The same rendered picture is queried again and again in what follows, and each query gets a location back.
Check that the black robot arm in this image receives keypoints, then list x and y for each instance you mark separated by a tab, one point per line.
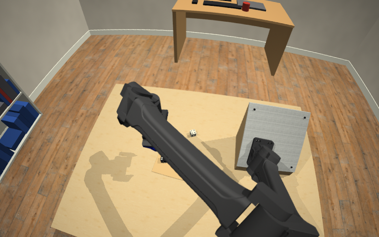
274	215

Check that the white die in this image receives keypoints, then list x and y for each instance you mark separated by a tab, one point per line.
192	132

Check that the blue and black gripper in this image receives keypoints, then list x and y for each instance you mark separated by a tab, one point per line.
145	143

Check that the tan flat mat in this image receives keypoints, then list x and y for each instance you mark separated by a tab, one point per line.
164	169

